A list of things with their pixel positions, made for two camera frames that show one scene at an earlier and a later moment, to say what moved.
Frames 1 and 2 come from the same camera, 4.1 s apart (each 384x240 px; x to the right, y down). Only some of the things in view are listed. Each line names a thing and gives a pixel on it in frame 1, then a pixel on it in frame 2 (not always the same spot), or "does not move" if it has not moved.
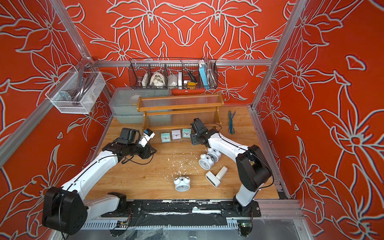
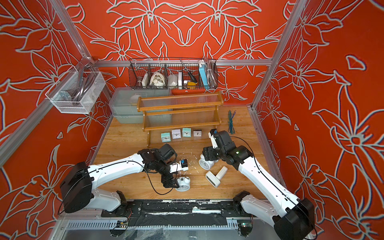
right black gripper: [193, 136] → [208, 151]
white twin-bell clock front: [182, 184] does not move
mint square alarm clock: [166, 137] does not move
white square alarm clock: [176, 134] does not move
